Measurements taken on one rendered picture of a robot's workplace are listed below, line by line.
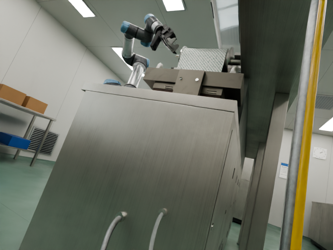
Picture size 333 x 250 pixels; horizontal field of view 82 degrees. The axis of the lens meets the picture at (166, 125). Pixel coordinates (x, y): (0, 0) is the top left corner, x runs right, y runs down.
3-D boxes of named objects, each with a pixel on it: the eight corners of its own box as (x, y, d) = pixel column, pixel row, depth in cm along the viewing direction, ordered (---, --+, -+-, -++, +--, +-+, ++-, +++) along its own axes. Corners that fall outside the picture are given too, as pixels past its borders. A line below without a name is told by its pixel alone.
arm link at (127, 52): (122, 52, 173) (125, 15, 126) (134, 57, 175) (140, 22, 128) (118, 63, 170) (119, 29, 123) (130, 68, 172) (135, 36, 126)
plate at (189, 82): (173, 96, 75) (181, 71, 77) (198, 99, 70) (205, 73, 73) (171, 93, 72) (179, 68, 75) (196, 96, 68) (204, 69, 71)
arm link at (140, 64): (114, 103, 143) (133, 61, 176) (133, 110, 146) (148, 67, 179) (116, 92, 134) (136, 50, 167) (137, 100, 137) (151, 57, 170)
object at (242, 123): (239, 172, 282) (242, 156, 287) (241, 172, 281) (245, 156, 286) (230, 125, 85) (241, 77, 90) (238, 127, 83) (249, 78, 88)
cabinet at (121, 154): (184, 219, 289) (199, 164, 307) (228, 238, 262) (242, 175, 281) (-11, 313, 67) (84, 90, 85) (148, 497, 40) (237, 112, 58)
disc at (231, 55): (227, 82, 105) (233, 58, 108) (228, 82, 104) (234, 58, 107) (225, 66, 91) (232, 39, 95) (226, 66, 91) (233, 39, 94)
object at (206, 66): (169, 91, 100) (179, 60, 104) (214, 96, 90) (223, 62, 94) (169, 91, 100) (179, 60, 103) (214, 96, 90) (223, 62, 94)
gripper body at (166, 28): (173, 31, 112) (163, 20, 117) (162, 40, 112) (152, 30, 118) (177, 40, 118) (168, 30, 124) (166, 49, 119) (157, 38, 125)
